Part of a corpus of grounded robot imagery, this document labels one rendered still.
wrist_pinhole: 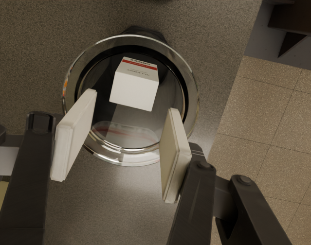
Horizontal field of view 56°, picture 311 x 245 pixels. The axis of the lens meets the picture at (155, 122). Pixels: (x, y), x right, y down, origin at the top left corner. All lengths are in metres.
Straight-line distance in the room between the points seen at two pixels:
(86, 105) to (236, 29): 0.33
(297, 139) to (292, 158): 0.11
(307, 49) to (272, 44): 0.17
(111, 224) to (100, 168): 0.12
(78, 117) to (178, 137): 0.05
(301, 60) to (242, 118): 0.38
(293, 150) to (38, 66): 1.45
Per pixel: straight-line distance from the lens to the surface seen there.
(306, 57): 1.56
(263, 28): 1.46
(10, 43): 0.49
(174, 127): 0.17
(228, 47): 0.46
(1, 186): 0.57
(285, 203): 1.89
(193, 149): 0.17
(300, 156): 1.76
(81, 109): 0.16
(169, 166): 0.15
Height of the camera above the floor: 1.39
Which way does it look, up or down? 69 degrees down
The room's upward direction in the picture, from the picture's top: 177 degrees clockwise
